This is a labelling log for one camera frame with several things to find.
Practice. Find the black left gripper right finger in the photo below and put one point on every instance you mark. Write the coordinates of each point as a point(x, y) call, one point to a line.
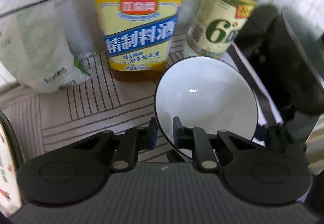
point(197, 141)

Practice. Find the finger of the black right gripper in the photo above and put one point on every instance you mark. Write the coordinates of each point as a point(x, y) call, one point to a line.
point(270, 135)

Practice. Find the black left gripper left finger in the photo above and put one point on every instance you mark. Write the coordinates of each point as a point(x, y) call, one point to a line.
point(131, 143)

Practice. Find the white ceramic bowl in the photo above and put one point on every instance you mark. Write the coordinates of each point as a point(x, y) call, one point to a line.
point(207, 93)

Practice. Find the white bunny carrot plate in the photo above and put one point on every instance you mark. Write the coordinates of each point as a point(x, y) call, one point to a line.
point(10, 199)

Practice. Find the black pot with glass lid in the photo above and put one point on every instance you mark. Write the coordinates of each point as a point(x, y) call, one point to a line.
point(286, 51)

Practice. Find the striped white table mat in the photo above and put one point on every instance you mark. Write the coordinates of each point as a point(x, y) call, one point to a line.
point(45, 122)

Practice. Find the white salt bag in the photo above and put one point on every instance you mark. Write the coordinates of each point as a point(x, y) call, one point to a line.
point(35, 51)

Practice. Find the yellow label cooking wine bottle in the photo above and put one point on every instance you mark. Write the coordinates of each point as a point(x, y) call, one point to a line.
point(137, 35)

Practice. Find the white vinegar bottle yellow cap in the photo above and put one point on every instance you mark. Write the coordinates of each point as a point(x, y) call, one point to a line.
point(215, 26)

